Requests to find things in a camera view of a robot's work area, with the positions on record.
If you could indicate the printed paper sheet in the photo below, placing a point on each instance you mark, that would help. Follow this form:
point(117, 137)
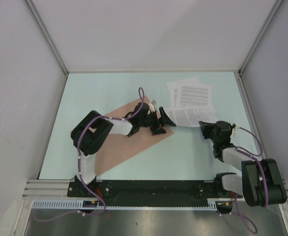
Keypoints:
point(194, 95)
point(191, 116)

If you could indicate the white cable duct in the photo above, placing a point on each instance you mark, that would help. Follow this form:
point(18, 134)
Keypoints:
point(209, 204)

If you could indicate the aluminium frame post right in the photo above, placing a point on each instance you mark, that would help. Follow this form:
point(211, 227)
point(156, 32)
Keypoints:
point(261, 34)

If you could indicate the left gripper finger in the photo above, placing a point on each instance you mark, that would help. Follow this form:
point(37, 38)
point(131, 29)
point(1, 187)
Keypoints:
point(164, 120)
point(158, 131)

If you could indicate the printed paper sheet top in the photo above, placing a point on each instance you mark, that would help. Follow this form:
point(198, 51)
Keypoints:
point(194, 95)

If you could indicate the aluminium frame post left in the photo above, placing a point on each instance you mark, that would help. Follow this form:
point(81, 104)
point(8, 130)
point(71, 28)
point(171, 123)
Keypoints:
point(45, 34)

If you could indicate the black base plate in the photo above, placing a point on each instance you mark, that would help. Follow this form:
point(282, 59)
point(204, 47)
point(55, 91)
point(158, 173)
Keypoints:
point(158, 199)

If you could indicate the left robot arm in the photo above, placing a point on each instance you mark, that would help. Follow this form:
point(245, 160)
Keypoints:
point(90, 134)

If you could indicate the aluminium frame post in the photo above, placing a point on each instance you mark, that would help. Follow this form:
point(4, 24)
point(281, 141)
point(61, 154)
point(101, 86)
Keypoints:
point(45, 34)
point(261, 34)

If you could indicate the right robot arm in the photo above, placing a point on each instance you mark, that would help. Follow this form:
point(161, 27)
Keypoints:
point(260, 181)

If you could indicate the printed paper sheet under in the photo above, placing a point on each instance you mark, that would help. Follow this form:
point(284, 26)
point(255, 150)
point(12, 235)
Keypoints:
point(173, 87)

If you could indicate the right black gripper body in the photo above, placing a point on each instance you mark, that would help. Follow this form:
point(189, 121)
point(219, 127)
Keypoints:
point(215, 140)

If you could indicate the aluminium rail right side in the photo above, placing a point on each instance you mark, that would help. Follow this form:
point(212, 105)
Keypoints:
point(249, 111)

